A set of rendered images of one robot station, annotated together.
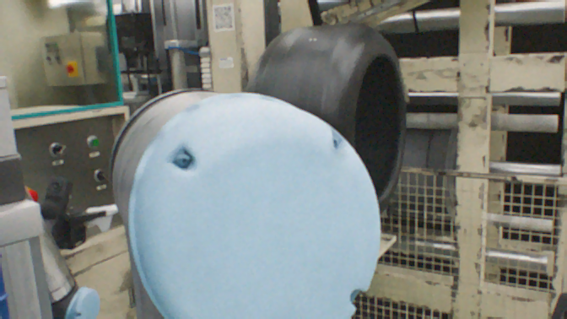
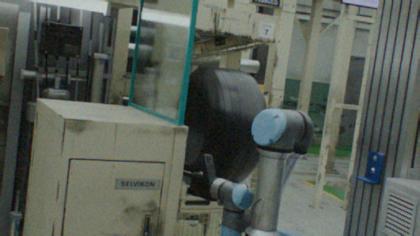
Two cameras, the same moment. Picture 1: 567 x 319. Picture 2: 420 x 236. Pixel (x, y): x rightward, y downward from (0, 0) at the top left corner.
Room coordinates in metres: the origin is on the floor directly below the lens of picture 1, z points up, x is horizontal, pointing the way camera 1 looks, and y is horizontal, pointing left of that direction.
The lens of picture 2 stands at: (-0.04, 2.22, 1.48)
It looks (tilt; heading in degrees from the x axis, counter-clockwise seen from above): 5 degrees down; 303
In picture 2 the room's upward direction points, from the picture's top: 7 degrees clockwise
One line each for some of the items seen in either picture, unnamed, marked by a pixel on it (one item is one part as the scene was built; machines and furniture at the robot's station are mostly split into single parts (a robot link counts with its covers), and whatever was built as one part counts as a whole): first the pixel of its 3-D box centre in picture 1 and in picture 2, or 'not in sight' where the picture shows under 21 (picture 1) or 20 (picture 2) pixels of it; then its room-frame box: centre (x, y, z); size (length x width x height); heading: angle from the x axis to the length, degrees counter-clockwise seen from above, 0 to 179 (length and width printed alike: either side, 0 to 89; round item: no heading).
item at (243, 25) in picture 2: not in sight; (218, 22); (1.65, -0.37, 1.71); 0.61 x 0.25 x 0.15; 59
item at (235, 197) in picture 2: not in sight; (235, 196); (0.89, 0.55, 1.04); 0.11 x 0.08 x 0.09; 165
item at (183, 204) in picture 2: not in sight; (212, 200); (1.34, -0.03, 0.84); 0.36 x 0.09 x 0.06; 59
